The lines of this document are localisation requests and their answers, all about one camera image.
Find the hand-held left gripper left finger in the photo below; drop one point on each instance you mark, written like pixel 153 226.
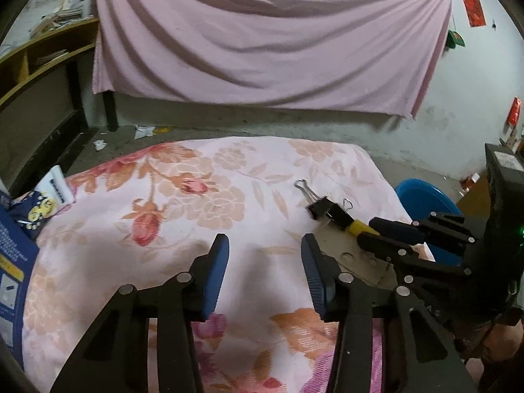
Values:
pixel 217 272

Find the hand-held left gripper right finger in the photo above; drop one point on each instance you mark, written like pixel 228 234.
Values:
pixel 315 276

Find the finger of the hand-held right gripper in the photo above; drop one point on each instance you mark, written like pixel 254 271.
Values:
pixel 395 230
pixel 380 247

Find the yellow plastic object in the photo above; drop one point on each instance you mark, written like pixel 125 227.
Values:
pixel 360 227

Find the beige cardboard sheet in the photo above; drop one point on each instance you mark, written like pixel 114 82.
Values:
pixel 356 264

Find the white paper packet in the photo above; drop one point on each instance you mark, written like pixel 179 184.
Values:
pixel 55 184

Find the dark blue yellow-print packet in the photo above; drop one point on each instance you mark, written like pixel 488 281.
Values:
pixel 41 212

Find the blue cardboard box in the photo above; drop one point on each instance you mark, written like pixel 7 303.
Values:
pixel 12 262

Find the person's right forearm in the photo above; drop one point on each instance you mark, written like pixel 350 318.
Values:
pixel 503 339

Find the brown cardboard box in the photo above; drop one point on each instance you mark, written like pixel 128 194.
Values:
pixel 477 198

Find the blue plastic basin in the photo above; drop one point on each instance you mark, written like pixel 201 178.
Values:
pixel 421 196

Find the black binder clip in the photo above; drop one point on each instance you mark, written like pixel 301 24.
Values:
pixel 339 216
pixel 317 208

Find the pink floral blanket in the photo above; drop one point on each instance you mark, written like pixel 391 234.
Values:
pixel 163 213

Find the white paper scrap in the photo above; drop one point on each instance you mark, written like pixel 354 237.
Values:
pixel 143 132

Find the crumpled white paper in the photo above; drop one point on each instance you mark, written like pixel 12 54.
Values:
pixel 99 145

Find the pink hanging cloth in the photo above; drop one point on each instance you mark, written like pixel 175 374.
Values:
pixel 266 41

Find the wooden shelf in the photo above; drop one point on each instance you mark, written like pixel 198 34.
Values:
pixel 41 102

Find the stack of papers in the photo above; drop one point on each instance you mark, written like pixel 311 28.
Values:
pixel 61 16

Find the black metal post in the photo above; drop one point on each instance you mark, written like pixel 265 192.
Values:
pixel 111 110

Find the green wall sticker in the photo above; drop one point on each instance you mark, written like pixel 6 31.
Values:
pixel 456 39

